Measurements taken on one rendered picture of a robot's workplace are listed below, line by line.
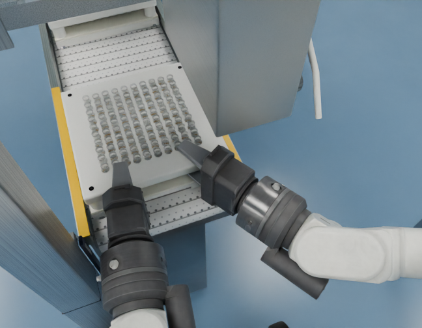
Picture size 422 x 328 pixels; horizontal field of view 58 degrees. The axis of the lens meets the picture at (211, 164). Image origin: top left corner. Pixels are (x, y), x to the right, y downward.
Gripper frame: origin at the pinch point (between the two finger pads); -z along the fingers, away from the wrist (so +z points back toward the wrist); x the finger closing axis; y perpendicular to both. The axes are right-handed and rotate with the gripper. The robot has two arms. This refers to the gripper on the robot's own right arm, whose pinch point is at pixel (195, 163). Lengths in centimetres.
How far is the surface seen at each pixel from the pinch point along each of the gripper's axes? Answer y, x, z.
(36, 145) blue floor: 10, 97, -110
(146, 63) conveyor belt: 18.0, 7.7, -29.0
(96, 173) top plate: -11.2, 0.1, -11.4
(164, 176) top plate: -4.8, 0.5, -2.6
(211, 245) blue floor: 21, 96, -12
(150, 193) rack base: -7.1, 4.7, -4.2
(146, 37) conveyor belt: 24.6, 7.8, -35.3
